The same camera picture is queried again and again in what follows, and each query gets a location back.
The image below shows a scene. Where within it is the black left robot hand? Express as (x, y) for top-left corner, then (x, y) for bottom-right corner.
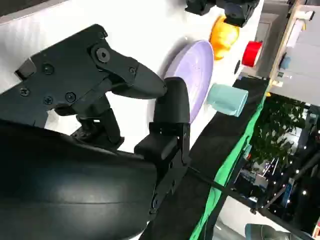
(184, 0), (261, 28)

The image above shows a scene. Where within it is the black cloth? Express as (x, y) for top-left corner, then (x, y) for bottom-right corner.
(142, 77), (270, 240)

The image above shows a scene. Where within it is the orange and white bread roll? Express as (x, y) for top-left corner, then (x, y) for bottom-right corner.
(209, 14), (240, 61)

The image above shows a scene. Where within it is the green cloth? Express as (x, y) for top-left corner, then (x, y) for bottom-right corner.
(188, 93), (267, 240)

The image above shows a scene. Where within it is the lilac plate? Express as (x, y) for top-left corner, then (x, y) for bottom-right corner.
(163, 39), (215, 125)

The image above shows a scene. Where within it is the green leafy plant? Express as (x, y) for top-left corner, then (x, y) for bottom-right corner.
(252, 97), (311, 163)

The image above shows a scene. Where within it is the pale green mug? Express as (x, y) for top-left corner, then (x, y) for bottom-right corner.
(206, 83), (250, 118)

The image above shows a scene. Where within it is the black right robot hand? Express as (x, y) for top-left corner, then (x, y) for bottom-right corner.
(0, 23), (192, 240)

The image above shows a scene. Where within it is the wooden board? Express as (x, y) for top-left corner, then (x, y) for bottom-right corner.
(268, 0), (316, 88)

